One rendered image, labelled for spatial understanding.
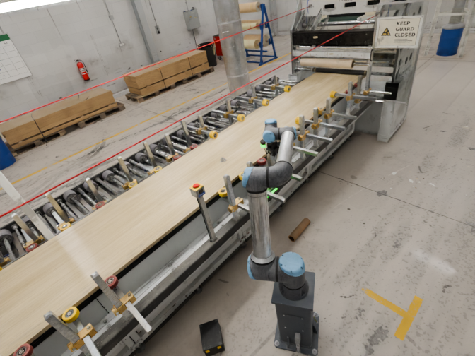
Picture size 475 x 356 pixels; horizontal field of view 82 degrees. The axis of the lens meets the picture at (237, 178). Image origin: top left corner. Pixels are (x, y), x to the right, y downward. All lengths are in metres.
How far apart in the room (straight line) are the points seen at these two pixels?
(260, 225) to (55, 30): 7.81
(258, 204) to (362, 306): 1.43
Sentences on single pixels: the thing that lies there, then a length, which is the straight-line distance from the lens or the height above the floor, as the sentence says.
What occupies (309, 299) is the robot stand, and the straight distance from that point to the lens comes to 1.90.
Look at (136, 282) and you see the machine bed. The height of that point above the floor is 0.67.
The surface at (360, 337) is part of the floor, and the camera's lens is 2.49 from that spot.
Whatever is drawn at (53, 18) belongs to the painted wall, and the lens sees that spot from 8.72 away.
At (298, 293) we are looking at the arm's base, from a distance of 1.85.
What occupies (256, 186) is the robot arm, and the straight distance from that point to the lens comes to 1.45.
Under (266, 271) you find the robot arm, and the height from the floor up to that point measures 0.83.
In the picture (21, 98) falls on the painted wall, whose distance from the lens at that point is 8.61.
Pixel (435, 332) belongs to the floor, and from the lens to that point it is 2.65.
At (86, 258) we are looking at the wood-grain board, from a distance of 2.20.
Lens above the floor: 2.26
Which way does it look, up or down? 36 degrees down
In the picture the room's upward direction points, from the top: 12 degrees counter-clockwise
